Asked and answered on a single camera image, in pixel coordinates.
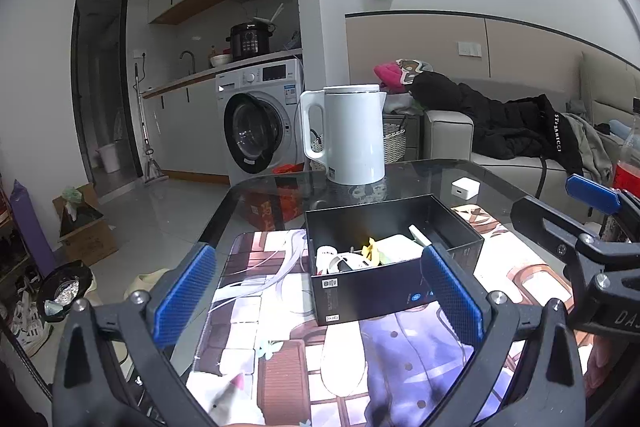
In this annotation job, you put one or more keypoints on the printed desk mat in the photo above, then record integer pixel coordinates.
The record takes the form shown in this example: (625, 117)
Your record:
(300, 357)

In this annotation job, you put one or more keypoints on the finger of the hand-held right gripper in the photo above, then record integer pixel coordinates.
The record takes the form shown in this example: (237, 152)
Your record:
(595, 194)
(545, 219)

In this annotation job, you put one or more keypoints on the black cardboard storage box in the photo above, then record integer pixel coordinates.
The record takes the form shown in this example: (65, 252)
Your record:
(370, 292)

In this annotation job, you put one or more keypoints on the curved kitchen faucet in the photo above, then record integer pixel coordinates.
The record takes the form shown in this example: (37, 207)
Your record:
(189, 57)

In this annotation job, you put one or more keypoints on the white plastic bucket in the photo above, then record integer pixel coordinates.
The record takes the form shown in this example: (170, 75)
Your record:
(109, 158)

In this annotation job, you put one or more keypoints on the dark door frame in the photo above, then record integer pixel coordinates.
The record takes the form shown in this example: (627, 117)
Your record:
(77, 107)

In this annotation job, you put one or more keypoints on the white flat card box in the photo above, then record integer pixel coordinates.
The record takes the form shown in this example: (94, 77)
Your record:
(400, 248)

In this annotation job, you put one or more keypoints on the beige trash bin black bag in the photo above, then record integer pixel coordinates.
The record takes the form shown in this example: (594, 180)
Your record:
(65, 292)

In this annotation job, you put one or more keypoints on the black electric pressure cooker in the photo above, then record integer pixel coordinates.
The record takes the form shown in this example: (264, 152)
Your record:
(247, 42)

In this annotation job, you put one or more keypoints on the white wall switch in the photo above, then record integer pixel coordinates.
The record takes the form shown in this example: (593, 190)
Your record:
(470, 49)

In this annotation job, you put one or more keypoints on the white lower kitchen cabinets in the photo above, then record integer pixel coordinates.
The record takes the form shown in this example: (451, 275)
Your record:
(185, 132)

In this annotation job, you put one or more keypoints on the yellow paper flower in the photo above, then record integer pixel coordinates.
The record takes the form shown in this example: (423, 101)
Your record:
(371, 252)

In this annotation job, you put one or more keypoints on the light blue cloth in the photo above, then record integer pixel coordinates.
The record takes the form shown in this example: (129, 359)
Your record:
(620, 127)

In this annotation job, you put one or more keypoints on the pink knit hat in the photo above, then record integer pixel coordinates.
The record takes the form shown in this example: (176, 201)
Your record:
(386, 74)

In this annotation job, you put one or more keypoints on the purple rolled mat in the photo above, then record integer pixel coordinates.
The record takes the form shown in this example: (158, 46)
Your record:
(32, 227)

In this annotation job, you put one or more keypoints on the grey garment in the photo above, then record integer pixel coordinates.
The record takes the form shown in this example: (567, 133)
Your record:
(590, 147)

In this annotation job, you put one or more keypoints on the white sneakers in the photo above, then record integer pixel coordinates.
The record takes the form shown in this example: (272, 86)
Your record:
(32, 332)

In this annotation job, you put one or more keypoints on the black jacket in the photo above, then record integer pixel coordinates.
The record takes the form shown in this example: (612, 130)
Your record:
(500, 122)

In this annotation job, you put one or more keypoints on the red drink bottle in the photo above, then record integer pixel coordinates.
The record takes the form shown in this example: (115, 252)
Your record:
(627, 177)

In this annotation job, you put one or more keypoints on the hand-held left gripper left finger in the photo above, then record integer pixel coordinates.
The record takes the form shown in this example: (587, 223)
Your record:
(185, 292)

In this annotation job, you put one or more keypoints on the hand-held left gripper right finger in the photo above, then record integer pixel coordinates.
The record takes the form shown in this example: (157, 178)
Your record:
(450, 297)

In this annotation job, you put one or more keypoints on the flat mop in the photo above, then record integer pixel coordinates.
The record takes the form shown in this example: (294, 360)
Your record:
(152, 167)

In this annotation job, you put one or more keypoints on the white charger cube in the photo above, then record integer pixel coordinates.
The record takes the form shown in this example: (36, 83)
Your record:
(465, 188)

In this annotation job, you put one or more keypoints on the white small gadget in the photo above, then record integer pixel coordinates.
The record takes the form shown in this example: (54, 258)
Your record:
(350, 263)

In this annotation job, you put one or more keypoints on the white electric kettle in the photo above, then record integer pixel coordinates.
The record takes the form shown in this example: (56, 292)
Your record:
(350, 137)

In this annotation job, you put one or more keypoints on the brown cardboard box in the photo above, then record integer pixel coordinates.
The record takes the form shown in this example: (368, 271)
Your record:
(90, 242)

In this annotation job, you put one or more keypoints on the grey sofa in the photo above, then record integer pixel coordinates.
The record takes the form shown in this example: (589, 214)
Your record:
(447, 137)

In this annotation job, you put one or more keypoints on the white router antennas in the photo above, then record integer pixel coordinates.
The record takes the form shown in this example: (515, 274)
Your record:
(270, 14)

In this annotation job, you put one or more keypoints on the beige slipper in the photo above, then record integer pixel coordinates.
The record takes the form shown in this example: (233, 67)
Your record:
(145, 282)

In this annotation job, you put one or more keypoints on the red cardboard box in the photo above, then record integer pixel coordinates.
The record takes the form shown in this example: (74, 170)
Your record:
(272, 207)

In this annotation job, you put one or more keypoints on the woven laundry basket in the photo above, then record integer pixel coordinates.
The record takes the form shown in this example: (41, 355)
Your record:
(395, 142)

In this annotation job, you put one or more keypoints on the white bowl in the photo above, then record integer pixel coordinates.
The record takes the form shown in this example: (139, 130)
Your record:
(221, 60)

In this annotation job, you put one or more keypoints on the person's right hand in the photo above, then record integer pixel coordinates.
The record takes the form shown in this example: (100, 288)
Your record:
(597, 364)

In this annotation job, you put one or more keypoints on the white front-load washing machine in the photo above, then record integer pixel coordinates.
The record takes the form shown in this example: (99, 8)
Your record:
(260, 127)

